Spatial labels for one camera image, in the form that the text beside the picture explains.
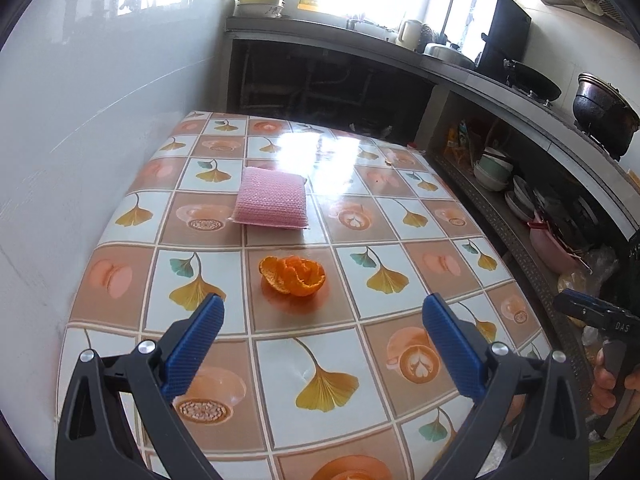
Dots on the cream electric kettle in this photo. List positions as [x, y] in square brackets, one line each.
[409, 35]

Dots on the stack of white bowls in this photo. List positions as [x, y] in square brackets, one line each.
[492, 175]

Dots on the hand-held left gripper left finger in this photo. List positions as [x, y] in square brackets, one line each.
[195, 345]

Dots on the stack of white plates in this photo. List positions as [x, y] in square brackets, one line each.
[520, 205]

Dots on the orange peel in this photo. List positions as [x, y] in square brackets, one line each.
[295, 277]

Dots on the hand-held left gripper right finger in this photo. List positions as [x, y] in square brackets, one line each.
[450, 350]

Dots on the pink scrub sponge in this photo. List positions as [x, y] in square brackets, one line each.
[270, 200]

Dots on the black kitchen utensils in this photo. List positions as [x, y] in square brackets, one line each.
[565, 225]

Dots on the black kitchen appliance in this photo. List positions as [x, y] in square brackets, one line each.
[505, 30]

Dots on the crumpled clear plastic bag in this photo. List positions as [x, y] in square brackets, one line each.
[600, 265]

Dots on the person's right hand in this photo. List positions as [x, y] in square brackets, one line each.
[599, 385]

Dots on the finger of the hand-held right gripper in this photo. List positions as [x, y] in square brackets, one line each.
[580, 307]

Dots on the black wok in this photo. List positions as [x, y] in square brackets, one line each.
[535, 80]

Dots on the concrete kitchen counter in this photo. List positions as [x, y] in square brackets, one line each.
[500, 90]

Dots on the yellow white enamel basin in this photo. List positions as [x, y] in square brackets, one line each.
[260, 2]

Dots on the pink plastic basin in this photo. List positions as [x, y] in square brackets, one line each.
[550, 250]

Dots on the orange snack packet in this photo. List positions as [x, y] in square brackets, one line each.
[452, 145]

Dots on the perforated metal shelf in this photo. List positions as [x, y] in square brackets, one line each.
[520, 260]

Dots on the metal water pipe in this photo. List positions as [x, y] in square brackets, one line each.
[345, 77]

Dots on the dark cooking pot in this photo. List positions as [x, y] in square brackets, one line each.
[602, 115]

